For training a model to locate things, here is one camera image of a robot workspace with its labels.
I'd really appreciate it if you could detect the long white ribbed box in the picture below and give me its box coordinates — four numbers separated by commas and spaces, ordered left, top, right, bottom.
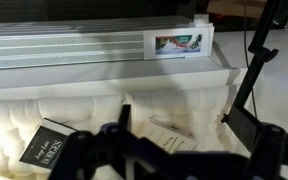
0, 15, 215, 69

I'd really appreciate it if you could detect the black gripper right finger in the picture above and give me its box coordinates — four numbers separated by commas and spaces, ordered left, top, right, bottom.
221, 105, 262, 144

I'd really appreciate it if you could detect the white paperback book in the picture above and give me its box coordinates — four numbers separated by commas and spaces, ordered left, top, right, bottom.
135, 115, 197, 154

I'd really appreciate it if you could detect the black hanging cable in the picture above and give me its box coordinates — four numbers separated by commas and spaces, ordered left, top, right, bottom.
242, 0, 259, 120

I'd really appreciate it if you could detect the black tripod stand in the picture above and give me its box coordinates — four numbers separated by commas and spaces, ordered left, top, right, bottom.
233, 0, 281, 107

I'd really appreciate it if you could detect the black and blue Borges book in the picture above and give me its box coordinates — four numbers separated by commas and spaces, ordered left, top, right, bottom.
19, 118, 76, 169

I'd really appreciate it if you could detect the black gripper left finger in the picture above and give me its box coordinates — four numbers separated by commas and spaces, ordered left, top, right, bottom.
118, 104, 131, 130

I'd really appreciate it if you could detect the white tufted cushion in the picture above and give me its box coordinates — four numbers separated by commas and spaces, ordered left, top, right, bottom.
0, 86, 249, 180

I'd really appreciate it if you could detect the brown cardboard box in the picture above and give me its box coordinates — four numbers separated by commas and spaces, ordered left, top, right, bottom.
207, 0, 267, 18

